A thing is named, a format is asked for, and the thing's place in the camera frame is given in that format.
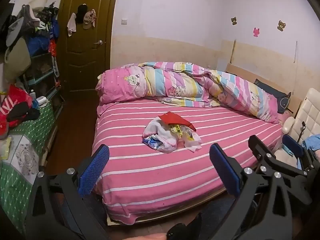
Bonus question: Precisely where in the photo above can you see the beige cap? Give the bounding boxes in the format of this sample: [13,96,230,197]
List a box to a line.
[83,9,97,30]

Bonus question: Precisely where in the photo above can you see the green patterned tablecloth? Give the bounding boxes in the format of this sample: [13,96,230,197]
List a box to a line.
[0,100,58,233]

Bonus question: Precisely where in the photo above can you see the olive fabric bag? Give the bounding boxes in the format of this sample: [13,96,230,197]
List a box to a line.
[4,39,32,83]

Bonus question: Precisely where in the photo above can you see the blue clothes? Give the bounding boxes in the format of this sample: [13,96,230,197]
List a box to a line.
[296,134,320,170]

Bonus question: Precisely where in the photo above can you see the black cap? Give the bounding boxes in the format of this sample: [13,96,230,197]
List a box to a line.
[76,4,88,24]

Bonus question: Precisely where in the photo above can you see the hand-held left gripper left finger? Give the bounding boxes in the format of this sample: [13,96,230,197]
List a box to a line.
[25,144,110,240]

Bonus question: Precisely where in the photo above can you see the glass-front shelf rack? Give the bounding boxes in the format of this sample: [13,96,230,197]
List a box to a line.
[24,52,63,110]

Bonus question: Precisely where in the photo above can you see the white plastic bag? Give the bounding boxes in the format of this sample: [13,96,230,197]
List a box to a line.
[142,117,202,154]

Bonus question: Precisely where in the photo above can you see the clear plastic bottle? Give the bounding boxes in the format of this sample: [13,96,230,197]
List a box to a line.
[29,89,38,108]

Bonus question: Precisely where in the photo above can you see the red shopping bag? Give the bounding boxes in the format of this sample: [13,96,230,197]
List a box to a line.
[0,84,33,140]

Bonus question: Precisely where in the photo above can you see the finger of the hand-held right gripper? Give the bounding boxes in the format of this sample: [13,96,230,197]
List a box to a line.
[282,134,320,171]
[248,134,308,178]

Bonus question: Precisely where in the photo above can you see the pastel striped cartoon quilt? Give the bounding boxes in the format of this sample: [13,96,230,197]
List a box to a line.
[95,61,280,124]

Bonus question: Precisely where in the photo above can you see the dark blue pillow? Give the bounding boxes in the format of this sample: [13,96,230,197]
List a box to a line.
[254,78,292,114]

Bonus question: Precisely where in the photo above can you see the cream office chair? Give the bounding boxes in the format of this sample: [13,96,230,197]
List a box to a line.
[274,87,320,165]

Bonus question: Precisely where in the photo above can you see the pink striped bed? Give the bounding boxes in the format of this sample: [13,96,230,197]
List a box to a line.
[91,97,292,225]

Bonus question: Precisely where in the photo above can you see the brown wooden door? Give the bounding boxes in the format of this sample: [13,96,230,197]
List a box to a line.
[57,0,120,93]

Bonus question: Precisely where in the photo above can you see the blue white wrapper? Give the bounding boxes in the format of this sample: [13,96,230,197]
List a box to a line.
[142,134,163,150]

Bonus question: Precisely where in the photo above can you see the white basin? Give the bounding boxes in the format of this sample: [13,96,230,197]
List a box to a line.
[27,0,48,10]

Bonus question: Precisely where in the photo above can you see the yellow wrapper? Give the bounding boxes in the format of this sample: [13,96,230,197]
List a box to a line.
[170,124,194,140]

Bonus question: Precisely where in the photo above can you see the black shoe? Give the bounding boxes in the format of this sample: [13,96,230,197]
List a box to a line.
[166,212,203,240]

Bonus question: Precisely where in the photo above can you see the black cloth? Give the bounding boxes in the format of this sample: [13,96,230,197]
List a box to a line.
[6,102,40,123]

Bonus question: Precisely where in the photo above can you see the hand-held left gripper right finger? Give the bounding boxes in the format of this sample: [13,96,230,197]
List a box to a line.
[209,143,314,240]

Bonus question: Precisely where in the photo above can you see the pale pink towel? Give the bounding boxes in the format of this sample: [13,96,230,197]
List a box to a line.
[67,12,77,37]

